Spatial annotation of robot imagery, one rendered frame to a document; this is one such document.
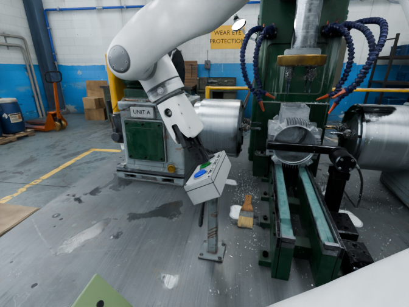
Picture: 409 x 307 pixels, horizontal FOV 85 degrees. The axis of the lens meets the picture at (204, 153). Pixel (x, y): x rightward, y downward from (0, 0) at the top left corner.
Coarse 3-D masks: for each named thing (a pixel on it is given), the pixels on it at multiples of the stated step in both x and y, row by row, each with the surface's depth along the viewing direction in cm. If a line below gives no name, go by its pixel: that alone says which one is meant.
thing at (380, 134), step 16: (352, 112) 86; (368, 112) 78; (384, 112) 77; (400, 112) 76; (336, 128) 92; (352, 128) 85; (368, 128) 76; (384, 128) 75; (400, 128) 74; (352, 144) 83; (368, 144) 76; (384, 144) 75; (400, 144) 74; (368, 160) 79; (384, 160) 78; (400, 160) 76
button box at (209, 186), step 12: (216, 156) 59; (204, 168) 54; (216, 168) 51; (228, 168) 59; (192, 180) 50; (204, 180) 47; (216, 180) 49; (192, 192) 49; (204, 192) 48; (216, 192) 48
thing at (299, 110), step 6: (282, 108) 89; (288, 108) 88; (294, 108) 88; (300, 108) 87; (306, 108) 87; (282, 114) 90; (288, 114) 89; (294, 114) 89; (300, 114) 88; (306, 114) 88; (282, 120) 91; (306, 120) 88
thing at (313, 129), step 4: (276, 116) 100; (280, 124) 85; (276, 128) 84; (280, 128) 84; (312, 128) 82; (312, 132) 82; (316, 132) 82; (272, 156) 90; (276, 160) 89; (308, 160) 86; (308, 164) 86
